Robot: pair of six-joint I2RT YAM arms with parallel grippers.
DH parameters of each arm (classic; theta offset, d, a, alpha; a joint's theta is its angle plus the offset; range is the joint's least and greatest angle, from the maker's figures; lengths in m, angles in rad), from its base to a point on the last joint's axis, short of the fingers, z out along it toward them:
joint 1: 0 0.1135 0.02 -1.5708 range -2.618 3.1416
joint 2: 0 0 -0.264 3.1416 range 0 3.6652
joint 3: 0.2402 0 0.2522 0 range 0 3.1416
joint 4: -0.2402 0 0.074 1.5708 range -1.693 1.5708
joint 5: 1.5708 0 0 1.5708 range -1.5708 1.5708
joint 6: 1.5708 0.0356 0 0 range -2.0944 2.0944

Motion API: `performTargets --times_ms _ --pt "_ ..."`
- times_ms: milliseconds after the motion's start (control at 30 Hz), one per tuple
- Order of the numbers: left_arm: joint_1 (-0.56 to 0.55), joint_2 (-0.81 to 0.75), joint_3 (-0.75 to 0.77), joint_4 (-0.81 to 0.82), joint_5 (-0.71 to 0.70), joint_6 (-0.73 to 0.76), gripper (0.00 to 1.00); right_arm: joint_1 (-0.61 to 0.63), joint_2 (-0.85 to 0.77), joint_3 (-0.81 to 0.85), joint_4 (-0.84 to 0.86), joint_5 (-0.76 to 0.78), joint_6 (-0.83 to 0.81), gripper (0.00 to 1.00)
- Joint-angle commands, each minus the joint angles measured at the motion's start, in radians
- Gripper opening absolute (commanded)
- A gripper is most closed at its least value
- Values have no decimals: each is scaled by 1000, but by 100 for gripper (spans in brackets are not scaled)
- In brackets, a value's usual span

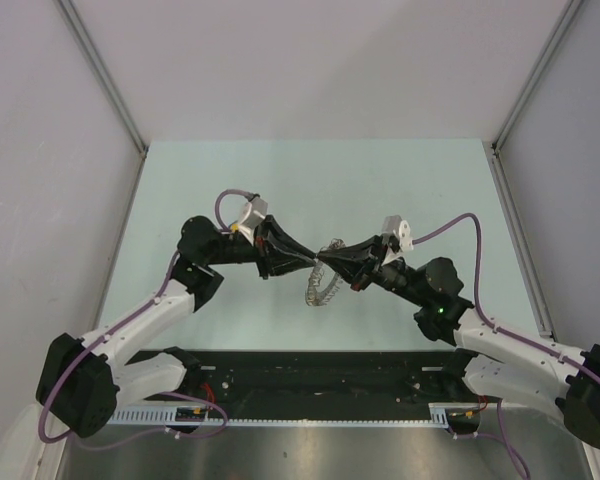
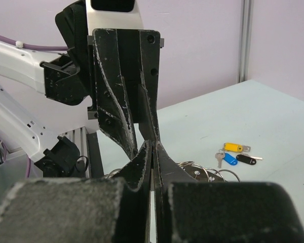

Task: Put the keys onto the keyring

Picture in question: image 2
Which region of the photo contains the aluminium front rail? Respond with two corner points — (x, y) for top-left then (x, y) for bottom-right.
(58, 126), (104, 178)

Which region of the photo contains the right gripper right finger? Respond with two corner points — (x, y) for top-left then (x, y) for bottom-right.
(152, 142), (304, 242)

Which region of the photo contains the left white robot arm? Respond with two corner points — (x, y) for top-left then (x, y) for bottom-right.
(0, 1), (164, 177)

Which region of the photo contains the left aluminium frame post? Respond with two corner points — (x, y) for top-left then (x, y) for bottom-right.
(237, 0), (254, 83)

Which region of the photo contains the black tag key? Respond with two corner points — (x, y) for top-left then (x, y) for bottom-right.
(236, 153), (263, 166)

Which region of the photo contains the blue tag key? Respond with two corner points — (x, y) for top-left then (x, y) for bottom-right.
(215, 151), (238, 168)

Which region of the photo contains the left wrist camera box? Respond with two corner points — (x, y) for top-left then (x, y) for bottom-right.
(85, 1), (143, 33)

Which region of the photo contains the metal disc with keyrings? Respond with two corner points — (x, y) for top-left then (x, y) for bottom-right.
(101, 160), (241, 183)

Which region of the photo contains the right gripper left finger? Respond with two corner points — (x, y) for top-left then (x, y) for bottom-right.
(0, 141), (152, 242)

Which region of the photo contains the yellow tag key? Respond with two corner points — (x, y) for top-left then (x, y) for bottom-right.
(223, 143), (251, 153)

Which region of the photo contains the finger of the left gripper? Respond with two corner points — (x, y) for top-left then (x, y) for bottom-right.
(117, 29), (161, 141)

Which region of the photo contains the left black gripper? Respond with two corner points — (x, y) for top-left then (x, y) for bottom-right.
(54, 0), (167, 160)

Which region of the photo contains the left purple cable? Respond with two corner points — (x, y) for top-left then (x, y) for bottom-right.
(0, 31), (71, 51)

